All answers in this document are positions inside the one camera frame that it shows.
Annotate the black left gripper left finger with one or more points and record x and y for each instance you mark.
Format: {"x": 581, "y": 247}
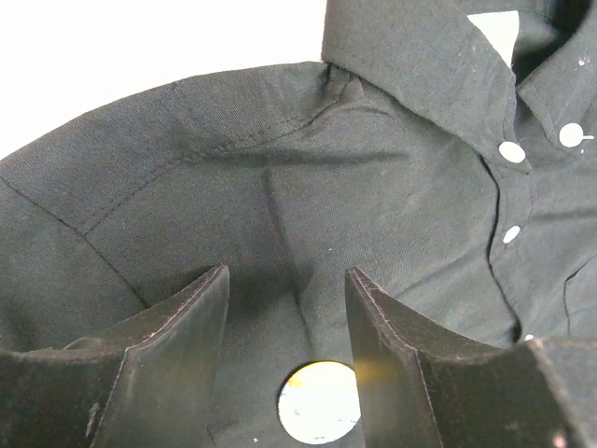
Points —
{"x": 146, "y": 382}

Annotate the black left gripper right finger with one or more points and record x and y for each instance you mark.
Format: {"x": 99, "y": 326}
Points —
{"x": 421, "y": 385}

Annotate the round blue gold brooch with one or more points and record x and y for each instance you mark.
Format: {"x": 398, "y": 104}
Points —
{"x": 319, "y": 403}

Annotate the black button-up shirt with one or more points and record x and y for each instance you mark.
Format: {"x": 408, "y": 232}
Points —
{"x": 447, "y": 149}

